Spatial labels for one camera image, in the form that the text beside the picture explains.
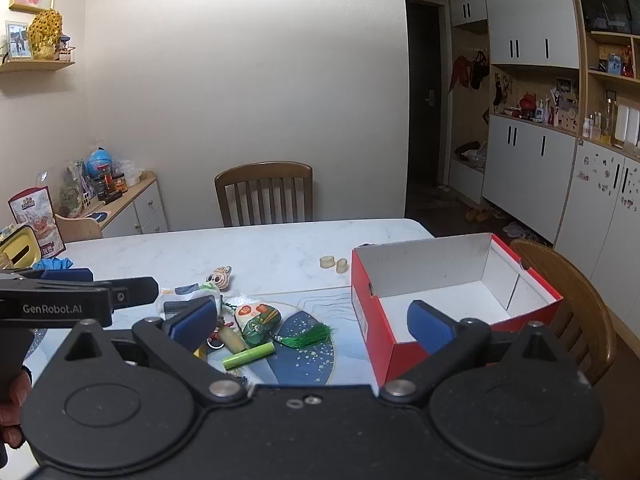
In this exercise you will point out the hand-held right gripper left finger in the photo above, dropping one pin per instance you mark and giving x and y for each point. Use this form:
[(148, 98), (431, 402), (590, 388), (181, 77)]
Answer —
[(192, 317)]

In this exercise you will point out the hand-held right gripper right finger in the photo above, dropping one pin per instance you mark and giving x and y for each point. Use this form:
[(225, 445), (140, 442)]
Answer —
[(430, 327)]

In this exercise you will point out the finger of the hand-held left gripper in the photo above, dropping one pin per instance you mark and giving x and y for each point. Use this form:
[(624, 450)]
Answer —
[(137, 290), (65, 275)]

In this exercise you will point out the white blue snack packet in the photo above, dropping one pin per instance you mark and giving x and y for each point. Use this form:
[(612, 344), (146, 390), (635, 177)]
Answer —
[(187, 291)]

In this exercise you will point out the orange red toy figure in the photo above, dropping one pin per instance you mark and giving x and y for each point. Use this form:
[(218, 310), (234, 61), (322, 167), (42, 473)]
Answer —
[(216, 337)]

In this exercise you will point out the small yellow box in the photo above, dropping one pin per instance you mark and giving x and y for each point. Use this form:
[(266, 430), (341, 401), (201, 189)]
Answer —
[(201, 352)]

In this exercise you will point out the small tan bottle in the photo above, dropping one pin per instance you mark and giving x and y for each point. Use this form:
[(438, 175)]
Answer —
[(232, 339)]

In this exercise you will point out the plush animal head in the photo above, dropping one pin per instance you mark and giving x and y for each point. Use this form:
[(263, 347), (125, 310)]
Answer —
[(220, 280)]

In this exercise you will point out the red shoe box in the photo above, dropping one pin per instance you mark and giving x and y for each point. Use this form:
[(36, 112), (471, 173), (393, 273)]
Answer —
[(380, 340)]

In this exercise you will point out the green tasselled sachet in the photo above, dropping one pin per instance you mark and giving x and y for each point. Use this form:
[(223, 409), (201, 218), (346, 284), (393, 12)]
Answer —
[(257, 325)]

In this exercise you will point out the green lip balm tube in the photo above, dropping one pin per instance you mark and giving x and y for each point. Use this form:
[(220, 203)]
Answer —
[(247, 356)]

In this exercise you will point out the person's left hand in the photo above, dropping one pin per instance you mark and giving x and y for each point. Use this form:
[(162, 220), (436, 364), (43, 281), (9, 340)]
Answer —
[(12, 410)]

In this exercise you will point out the blue gloves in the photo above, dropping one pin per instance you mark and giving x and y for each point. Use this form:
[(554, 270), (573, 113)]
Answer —
[(52, 263)]

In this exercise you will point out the wooden child seat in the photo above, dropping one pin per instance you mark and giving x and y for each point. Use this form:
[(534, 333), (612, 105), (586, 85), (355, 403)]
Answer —
[(75, 227)]

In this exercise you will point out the yellow tissue box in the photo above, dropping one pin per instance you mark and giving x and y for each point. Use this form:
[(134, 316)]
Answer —
[(27, 240)]

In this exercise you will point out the red snack bag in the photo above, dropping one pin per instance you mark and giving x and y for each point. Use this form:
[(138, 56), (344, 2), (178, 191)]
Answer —
[(35, 215)]

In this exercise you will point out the white sideboard cabinet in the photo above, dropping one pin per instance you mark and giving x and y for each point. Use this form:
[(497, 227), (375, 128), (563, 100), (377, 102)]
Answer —
[(145, 210)]

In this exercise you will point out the dark sauce jars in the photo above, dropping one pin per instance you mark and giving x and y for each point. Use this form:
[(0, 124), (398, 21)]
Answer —
[(110, 185)]

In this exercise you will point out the blue globe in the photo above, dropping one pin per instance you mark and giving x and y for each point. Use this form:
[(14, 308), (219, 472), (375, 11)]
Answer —
[(97, 162)]

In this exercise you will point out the blue printed table mat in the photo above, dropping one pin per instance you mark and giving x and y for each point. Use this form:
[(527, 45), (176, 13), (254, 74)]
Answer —
[(305, 360)]

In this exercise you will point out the clear plastic bag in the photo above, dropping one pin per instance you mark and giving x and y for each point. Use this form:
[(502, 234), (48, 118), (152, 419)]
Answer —
[(129, 170)]

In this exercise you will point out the yellow slippers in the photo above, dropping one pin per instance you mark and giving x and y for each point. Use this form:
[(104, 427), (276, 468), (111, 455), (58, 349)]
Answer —
[(477, 214)]

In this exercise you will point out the row of pale shoes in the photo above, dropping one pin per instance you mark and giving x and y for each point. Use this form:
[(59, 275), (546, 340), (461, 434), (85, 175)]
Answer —
[(517, 230)]

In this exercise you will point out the round-backed wooden chair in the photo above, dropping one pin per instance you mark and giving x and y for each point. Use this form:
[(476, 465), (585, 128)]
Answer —
[(585, 300)]

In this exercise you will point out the slatted wooden chair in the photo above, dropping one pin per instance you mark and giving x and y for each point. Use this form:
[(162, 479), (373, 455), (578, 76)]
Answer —
[(262, 172)]

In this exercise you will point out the bundle of plastic bags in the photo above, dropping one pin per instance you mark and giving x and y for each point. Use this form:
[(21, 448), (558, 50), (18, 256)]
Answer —
[(470, 155)]

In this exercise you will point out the golden ornament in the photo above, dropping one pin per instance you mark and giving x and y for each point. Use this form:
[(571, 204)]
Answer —
[(45, 35)]

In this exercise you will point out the red plush toy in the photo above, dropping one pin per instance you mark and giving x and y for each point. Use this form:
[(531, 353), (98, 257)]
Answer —
[(526, 102)]

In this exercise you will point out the dark hanging bag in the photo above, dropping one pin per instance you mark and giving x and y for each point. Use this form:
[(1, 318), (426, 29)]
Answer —
[(480, 67)]

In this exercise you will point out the dark door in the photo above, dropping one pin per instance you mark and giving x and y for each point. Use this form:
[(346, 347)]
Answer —
[(425, 60)]

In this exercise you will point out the yellow oil bottle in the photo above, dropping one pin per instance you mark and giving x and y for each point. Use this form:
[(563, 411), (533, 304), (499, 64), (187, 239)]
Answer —
[(607, 120)]

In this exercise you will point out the white rounded containers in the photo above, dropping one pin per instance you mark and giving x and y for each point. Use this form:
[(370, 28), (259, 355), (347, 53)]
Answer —
[(627, 122)]

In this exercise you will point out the wooden wall shelf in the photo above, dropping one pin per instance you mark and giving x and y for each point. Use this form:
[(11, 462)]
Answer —
[(40, 65)]

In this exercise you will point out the standing photo frame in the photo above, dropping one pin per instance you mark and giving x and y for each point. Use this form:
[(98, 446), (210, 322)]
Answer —
[(17, 40)]

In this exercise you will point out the white wooden wall cabinet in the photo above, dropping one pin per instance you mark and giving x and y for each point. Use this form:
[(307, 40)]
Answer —
[(520, 10)]

